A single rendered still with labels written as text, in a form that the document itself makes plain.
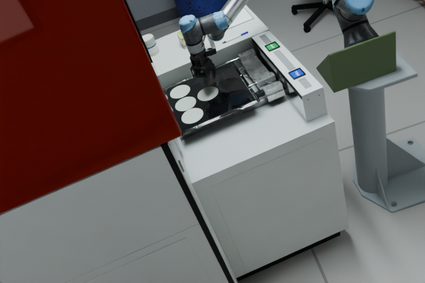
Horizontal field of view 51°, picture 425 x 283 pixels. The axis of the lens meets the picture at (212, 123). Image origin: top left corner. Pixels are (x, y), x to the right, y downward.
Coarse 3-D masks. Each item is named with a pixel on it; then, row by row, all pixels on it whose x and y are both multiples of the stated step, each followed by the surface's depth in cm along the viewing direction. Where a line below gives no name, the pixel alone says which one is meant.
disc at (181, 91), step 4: (176, 88) 215; (180, 88) 214; (184, 88) 213; (188, 88) 212; (172, 92) 213; (176, 92) 212; (180, 92) 211; (184, 92) 211; (172, 96) 211; (176, 96) 210; (180, 96) 209
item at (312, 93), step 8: (264, 32) 218; (256, 40) 215; (264, 40) 214; (272, 40) 211; (264, 48) 208; (280, 48) 205; (272, 56) 202; (280, 56) 201; (288, 56) 198; (280, 64) 195; (288, 64) 194; (296, 64) 192; (288, 80) 186; (296, 80) 184; (304, 80) 183; (312, 80) 181; (296, 88) 180; (304, 88) 179; (312, 88) 178; (320, 88) 177; (304, 96) 177; (312, 96) 178; (320, 96) 179; (304, 104) 179; (312, 104) 180; (320, 104) 182; (312, 112) 183; (320, 112) 184
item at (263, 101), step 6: (282, 96) 201; (258, 102) 199; (264, 102) 200; (246, 108) 199; (252, 108) 200; (234, 114) 199; (240, 114) 200; (216, 120) 198; (222, 120) 199; (204, 126) 198; (210, 126) 199; (192, 132) 198; (198, 132) 199; (180, 138) 198
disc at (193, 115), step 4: (196, 108) 199; (184, 112) 199; (188, 112) 198; (192, 112) 197; (196, 112) 197; (200, 112) 196; (184, 116) 197; (188, 116) 196; (192, 116) 195; (196, 116) 195; (200, 116) 194; (184, 120) 195; (188, 120) 194; (192, 120) 194; (196, 120) 193
